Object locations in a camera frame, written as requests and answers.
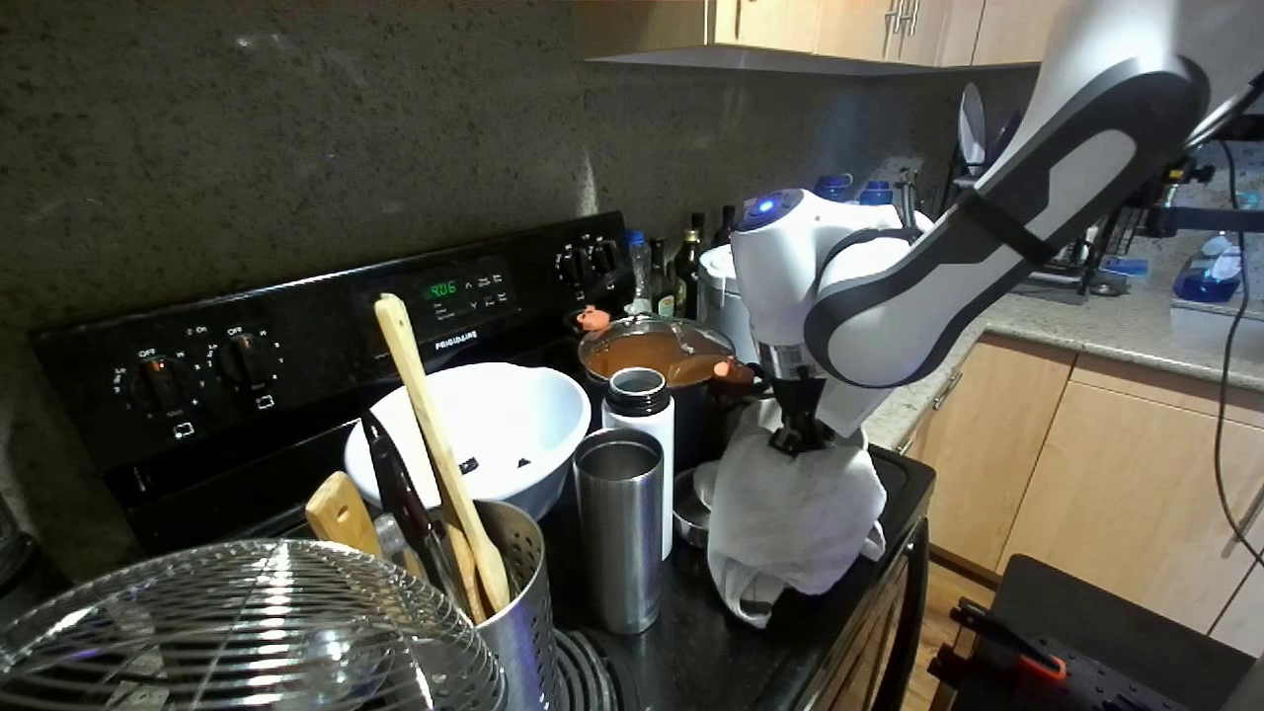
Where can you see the wooden spatula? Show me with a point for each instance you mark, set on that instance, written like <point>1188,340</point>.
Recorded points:
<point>338,513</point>

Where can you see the black orange tool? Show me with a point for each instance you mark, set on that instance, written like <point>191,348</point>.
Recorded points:
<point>1046,671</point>

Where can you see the wooden cabinets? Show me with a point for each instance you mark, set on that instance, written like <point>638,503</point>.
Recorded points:
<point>873,37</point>
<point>1134,481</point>

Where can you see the upper wooden cabinets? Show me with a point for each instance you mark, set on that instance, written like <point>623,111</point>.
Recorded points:
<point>873,37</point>

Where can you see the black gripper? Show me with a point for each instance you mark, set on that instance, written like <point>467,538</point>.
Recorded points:
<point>796,386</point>

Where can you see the dark glass bottle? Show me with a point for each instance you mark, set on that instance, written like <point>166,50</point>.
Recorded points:
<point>690,265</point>

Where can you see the lower wooden cabinets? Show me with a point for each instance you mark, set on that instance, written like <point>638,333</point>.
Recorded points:
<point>1134,481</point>

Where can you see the perforated steel utensil holder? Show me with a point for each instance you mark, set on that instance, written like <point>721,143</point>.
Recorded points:
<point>510,657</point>

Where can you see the black utensil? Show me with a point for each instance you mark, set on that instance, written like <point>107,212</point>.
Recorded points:
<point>410,513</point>

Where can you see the white cloth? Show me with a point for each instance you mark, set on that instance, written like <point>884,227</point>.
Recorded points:
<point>788,522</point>

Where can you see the wire mesh basket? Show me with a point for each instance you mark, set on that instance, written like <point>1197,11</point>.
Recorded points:
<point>251,627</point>

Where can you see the copper pot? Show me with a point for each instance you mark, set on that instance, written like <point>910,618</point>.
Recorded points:
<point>701,373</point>

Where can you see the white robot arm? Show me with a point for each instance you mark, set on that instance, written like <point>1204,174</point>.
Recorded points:
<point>850,307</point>

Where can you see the white colander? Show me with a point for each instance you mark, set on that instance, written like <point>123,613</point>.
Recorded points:
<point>509,426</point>

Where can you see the stainless steel tumbler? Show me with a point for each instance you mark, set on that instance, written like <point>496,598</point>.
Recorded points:
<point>623,527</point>

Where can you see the light wooden spoon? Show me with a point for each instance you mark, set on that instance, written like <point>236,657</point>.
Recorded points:
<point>477,555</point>

